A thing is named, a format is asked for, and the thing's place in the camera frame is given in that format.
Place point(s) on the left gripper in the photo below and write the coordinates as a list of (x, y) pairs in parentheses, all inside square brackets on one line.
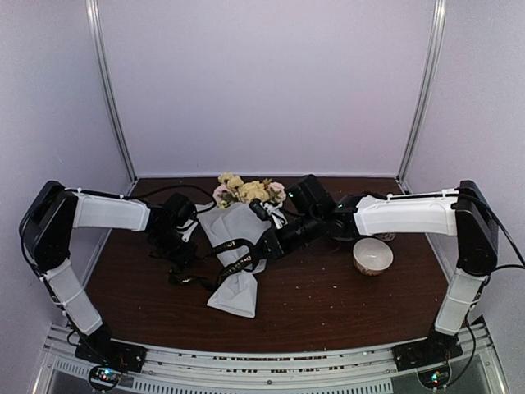
[(184, 258)]

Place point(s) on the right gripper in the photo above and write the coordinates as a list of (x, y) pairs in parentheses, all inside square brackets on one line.
[(279, 249)]

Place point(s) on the white wrapping paper sheet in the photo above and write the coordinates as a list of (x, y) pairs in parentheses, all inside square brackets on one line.
[(237, 228)]

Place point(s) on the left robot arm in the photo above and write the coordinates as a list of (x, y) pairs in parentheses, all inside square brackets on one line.
[(46, 231)]

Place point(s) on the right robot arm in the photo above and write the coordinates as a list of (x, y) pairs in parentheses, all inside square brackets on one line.
[(462, 212)]

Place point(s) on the round white bowl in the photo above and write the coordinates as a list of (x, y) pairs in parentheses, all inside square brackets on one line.
[(372, 257)]

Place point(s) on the patterned mug yellow inside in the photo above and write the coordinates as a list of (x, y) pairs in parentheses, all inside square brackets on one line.
[(386, 237)]

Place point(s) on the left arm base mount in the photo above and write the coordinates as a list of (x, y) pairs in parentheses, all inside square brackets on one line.
[(112, 359)]

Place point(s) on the front aluminium rail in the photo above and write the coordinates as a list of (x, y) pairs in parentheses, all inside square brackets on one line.
[(369, 369)]

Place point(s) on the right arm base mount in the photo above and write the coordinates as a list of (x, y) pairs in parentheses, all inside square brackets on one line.
[(430, 358)]

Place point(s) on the right aluminium frame post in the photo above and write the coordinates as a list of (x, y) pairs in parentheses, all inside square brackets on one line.
[(429, 71)]

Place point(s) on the aluminium frame post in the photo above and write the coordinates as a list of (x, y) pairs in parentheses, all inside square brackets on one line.
[(96, 30), (429, 71)]

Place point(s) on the left aluminium frame post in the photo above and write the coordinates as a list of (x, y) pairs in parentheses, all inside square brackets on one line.
[(96, 30)]

